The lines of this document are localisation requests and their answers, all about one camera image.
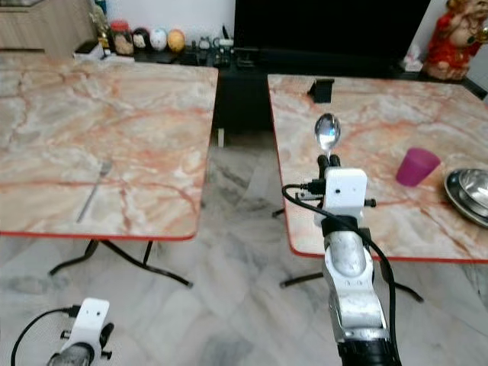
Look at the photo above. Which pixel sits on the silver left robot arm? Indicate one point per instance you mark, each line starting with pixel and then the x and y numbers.
pixel 76 355

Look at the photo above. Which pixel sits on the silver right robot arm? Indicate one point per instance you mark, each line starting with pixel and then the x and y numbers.
pixel 354 290

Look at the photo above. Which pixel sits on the small black stand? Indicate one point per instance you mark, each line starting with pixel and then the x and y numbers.
pixel 321 91

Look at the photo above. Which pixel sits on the purple plastic cup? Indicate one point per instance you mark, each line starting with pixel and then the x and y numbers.
pixel 416 167

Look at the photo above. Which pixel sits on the small white figurine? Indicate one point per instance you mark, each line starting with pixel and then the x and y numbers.
pixel 413 59

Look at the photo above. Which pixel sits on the round steel plate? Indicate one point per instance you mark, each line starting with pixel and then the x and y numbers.
pixel 469 192

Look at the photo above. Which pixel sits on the black television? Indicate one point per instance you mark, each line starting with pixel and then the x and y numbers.
pixel 332 23

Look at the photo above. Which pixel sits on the red and gold figurine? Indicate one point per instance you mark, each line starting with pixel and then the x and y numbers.
pixel 454 42

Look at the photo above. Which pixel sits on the orange egg ornament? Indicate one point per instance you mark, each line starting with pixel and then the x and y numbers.
pixel 176 40

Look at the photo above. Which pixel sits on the white egg ornament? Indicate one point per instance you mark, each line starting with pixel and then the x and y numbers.
pixel 158 40

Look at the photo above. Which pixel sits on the light wooden cabinet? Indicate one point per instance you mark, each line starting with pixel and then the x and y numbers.
pixel 46 24

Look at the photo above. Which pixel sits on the dark egg ornament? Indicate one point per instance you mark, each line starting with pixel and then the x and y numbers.
pixel 140 40

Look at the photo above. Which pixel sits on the small white box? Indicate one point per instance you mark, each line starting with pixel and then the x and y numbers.
pixel 88 50

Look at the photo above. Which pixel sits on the glass jar with red lid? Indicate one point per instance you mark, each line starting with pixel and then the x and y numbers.
pixel 120 40

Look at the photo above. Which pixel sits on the gold trophy figure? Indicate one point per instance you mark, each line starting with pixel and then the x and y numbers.
pixel 101 30

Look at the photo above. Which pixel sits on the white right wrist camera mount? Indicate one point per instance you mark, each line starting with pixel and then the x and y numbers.
pixel 345 191

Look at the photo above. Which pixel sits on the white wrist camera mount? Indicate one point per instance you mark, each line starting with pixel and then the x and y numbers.
pixel 345 191
pixel 89 322

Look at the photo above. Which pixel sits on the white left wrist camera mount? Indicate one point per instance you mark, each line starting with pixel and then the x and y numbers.
pixel 89 322

